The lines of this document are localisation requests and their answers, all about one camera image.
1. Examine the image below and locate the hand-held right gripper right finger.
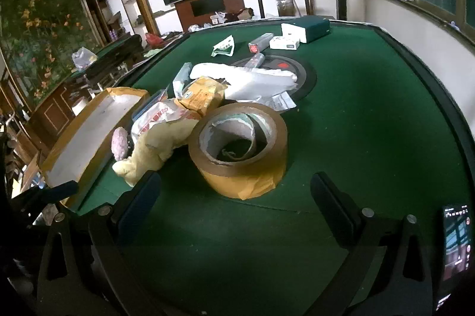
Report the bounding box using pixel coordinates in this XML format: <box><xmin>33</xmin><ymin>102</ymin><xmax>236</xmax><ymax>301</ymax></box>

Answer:
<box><xmin>310</xmin><ymin>171</ymin><xmax>435</xmax><ymax>316</ymax></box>

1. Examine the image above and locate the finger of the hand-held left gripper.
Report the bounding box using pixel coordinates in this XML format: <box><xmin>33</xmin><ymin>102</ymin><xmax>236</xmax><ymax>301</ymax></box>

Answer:
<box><xmin>13</xmin><ymin>180</ymin><xmax>79</xmax><ymax>207</ymax></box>

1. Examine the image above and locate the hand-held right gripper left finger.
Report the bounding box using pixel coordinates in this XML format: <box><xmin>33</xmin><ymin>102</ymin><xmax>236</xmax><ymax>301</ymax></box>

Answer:
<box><xmin>35</xmin><ymin>169</ymin><xmax>175</xmax><ymax>316</ymax></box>

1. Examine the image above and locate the pale yellow cloth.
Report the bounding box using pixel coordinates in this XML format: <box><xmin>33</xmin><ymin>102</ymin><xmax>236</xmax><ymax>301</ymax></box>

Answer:
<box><xmin>112</xmin><ymin>99</ymin><xmax>197</xmax><ymax>187</ymax></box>

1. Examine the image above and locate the yellow taped foam box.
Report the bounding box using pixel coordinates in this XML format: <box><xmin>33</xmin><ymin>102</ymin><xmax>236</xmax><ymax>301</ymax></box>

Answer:
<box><xmin>39</xmin><ymin>86</ymin><xmax>150</xmax><ymax>207</ymax></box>

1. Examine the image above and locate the white bag with red print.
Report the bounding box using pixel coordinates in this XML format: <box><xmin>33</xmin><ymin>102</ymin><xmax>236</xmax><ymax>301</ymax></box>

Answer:
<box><xmin>131</xmin><ymin>101</ymin><xmax>186</xmax><ymax>146</ymax></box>

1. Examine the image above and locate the yellow black device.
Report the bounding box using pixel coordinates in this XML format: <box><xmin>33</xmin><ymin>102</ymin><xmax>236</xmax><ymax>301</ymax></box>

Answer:
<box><xmin>188</xmin><ymin>102</ymin><xmax>289</xmax><ymax>200</ymax></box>

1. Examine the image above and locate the teal tissue pack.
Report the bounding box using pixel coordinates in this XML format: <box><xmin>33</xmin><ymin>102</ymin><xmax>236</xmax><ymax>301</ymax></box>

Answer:
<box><xmin>172</xmin><ymin>62</ymin><xmax>194</xmax><ymax>97</ymax></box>

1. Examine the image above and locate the white foam wrap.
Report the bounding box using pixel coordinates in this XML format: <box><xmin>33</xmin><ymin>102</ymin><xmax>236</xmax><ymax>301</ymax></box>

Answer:
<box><xmin>190</xmin><ymin>62</ymin><xmax>299</xmax><ymax>105</ymax></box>

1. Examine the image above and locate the pink plush toy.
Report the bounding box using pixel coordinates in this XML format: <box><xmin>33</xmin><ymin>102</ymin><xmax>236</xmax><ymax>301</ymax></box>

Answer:
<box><xmin>111</xmin><ymin>127</ymin><xmax>130</xmax><ymax>162</ymax></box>

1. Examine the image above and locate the brown wooden cabinet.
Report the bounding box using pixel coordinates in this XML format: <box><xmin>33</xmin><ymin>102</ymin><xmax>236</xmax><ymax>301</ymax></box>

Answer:
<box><xmin>22</xmin><ymin>78</ymin><xmax>97</xmax><ymax>153</ymax></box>

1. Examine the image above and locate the clear bag with label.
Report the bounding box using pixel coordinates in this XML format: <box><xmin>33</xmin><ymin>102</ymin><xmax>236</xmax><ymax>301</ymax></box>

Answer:
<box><xmin>260</xmin><ymin>91</ymin><xmax>297</xmax><ymax>112</ymax></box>

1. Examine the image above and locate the yellow paper packet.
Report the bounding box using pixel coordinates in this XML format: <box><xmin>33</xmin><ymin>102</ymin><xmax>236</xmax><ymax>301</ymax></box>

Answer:
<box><xmin>177</xmin><ymin>76</ymin><xmax>228</xmax><ymax>118</ymax></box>

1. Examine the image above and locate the black round table hub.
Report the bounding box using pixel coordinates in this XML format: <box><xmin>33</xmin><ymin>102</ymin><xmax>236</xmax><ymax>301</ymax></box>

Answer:
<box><xmin>226</xmin><ymin>54</ymin><xmax>318</xmax><ymax>103</ymax></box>

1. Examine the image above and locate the crumpled clear plastic bag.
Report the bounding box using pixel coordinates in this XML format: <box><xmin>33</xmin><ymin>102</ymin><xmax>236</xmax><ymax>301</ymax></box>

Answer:
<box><xmin>71</xmin><ymin>47</ymin><xmax>98</xmax><ymax>72</ymax></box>

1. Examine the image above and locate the black smartphone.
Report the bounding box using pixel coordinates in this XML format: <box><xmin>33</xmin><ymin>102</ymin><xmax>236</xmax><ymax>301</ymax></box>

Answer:
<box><xmin>432</xmin><ymin>204</ymin><xmax>475</xmax><ymax>313</ymax></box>

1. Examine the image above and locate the green table with white legs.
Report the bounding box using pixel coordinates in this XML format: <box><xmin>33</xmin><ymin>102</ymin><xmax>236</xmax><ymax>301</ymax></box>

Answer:
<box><xmin>72</xmin><ymin>34</ymin><xmax>145</xmax><ymax>79</ymax></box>

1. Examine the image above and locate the clear plastic tube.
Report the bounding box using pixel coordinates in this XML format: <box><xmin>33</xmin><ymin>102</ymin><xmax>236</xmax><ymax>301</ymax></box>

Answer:
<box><xmin>243</xmin><ymin>52</ymin><xmax>265</xmax><ymax>69</ymax></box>

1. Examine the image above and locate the large flower painting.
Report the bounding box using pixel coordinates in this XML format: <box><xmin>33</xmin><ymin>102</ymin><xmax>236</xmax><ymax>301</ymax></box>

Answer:
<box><xmin>0</xmin><ymin>0</ymin><xmax>105</xmax><ymax>112</ymax></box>

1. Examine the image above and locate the small white box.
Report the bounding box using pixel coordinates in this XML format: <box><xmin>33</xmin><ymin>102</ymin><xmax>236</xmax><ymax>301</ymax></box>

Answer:
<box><xmin>269</xmin><ymin>36</ymin><xmax>300</xmax><ymax>51</ymax></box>

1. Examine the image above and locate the green white packet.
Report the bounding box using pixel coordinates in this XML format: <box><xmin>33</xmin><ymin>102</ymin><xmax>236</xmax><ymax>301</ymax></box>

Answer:
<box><xmin>211</xmin><ymin>35</ymin><xmax>235</xmax><ymax>57</ymax></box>

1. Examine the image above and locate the clear box with red end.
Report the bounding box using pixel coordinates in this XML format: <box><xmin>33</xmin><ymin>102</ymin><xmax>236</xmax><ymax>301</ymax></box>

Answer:
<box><xmin>248</xmin><ymin>33</ymin><xmax>277</xmax><ymax>53</ymax></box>

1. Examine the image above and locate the dark green white box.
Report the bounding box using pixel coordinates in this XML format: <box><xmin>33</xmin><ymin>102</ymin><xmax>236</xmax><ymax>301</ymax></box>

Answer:
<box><xmin>281</xmin><ymin>16</ymin><xmax>331</xmax><ymax>43</ymax></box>

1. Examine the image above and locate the pile of crumpled bags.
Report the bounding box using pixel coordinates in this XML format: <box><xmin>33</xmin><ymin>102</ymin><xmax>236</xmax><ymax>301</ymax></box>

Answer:
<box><xmin>208</xmin><ymin>9</ymin><xmax>257</xmax><ymax>28</ymax></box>

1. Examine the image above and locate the brown wooden television stand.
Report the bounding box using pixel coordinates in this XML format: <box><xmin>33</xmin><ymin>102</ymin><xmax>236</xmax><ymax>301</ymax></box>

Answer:
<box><xmin>174</xmin><ymin>0</ymin><xmax>243</xmax><ymax>32</ymax></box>

